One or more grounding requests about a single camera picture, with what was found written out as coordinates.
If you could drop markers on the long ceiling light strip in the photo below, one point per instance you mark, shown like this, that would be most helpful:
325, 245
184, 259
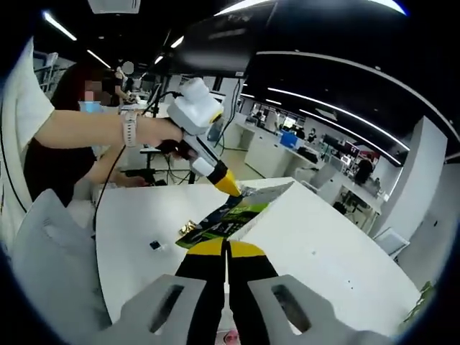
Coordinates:
350, 133
338, 109

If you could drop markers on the long white office desk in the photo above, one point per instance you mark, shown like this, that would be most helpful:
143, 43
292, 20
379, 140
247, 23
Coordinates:
266, 154

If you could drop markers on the white wristwatch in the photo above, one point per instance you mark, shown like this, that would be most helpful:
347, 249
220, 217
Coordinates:
130, 129

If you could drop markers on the potted green plant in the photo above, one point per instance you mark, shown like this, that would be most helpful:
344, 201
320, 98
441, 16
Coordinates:
424, 294

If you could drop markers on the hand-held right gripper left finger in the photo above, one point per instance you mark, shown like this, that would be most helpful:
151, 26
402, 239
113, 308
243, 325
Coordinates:
201, 294

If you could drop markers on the white printed t-shirt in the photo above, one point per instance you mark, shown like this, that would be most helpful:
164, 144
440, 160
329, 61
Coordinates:
25, 100

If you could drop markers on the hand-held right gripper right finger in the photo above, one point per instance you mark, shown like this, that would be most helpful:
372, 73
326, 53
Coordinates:
251, 294

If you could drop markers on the green black skincare pouch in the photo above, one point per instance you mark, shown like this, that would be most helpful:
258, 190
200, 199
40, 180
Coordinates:
223, 223

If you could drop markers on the gold foil skincare sachet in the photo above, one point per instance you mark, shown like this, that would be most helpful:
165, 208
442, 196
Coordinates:
187, 228

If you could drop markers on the white ceiling vent panel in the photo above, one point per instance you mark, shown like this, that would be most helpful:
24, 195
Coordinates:
113, 5

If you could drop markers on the grey mesh office chair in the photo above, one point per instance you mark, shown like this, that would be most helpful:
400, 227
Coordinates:
54, 258

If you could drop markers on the large black panel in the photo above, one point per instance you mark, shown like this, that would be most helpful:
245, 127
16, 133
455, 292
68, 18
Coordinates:
223, 43

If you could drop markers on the blue box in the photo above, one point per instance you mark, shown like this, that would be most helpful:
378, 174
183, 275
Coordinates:
292, 139

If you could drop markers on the person's left hand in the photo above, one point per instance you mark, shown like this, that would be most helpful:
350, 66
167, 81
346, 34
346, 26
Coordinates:
154, 131

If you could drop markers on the small black sample packet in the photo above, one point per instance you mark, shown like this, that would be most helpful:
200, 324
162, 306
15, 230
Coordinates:
155, 245

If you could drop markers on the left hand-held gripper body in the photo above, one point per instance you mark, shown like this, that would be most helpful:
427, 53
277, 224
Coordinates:
194, 108

